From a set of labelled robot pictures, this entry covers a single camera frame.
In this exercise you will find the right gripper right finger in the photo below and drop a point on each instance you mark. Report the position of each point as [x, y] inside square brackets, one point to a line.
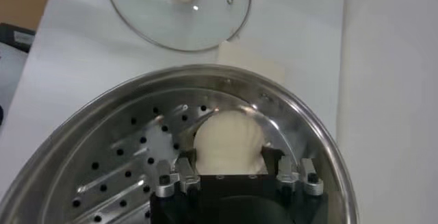
[294, 177]

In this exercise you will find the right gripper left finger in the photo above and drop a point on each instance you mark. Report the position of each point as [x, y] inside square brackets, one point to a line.
[178, 181]

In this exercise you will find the white steamed baozi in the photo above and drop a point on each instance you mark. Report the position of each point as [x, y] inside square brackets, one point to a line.
[229, 139]

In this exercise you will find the stainless steel steamer basket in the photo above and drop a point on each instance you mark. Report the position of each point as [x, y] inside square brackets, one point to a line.
[102, 136]

